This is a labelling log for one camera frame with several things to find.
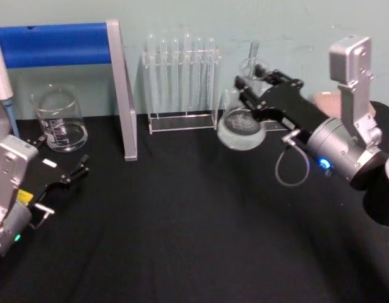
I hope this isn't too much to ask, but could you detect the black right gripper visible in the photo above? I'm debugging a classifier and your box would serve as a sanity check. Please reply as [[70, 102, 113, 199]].
[[234, 64, 330, 140]]

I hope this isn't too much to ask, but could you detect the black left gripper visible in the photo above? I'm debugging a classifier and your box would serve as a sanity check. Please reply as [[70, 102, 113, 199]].
[[18, 136, 90, 206]]

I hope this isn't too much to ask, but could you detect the clear glass flask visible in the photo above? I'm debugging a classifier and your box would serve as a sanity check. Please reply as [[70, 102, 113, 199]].
[[217, 40, 267, 151]]

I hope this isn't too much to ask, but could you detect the clear glass beaker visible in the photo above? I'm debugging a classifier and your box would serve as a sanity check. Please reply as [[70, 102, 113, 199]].
[[30, 83, 89, 153]]

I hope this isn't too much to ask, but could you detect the clear glass test tube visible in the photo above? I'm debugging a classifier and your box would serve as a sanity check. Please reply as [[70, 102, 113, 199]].
[[205, 37, 216, 112], [170, 37, 180, 115], [194, 37, 205, 113], [146, 32, 157, 118], [159, 38, 169, 116], [183, 32, 193, 114]]

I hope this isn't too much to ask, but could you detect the pinkish brown flat block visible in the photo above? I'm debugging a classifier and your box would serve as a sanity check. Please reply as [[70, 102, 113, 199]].
[[311, 90, 377, 118]]

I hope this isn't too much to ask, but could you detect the clear acrylic test tube rack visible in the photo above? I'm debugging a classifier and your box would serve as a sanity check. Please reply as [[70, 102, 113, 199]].
[[141, 44, 223, 136]]

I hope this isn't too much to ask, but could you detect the white pipette with blue tip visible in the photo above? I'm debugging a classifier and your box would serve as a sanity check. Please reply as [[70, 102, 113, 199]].
[[0, 27, 21, 138]]

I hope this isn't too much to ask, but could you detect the blue and grey pipette stand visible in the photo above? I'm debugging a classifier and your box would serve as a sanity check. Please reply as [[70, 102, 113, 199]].
[[0, 20, 139, 162]]

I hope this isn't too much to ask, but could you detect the black table cloth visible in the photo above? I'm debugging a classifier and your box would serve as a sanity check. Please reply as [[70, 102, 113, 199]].
[[0, 112, 389, 303]]

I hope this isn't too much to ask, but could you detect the thin dark left gripper cable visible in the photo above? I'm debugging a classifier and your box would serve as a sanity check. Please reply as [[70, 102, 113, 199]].
[[27, 203, 56, 230]]

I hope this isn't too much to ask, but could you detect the thin dark gripper cable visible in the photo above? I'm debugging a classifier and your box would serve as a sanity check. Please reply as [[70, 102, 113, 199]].
[[27, 203, 56, 230], [274, 128, 311, 187]]

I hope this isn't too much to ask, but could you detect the thin dark right gripper cable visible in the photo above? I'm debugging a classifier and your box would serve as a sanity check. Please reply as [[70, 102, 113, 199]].
[[274, 128, 311, 187]]

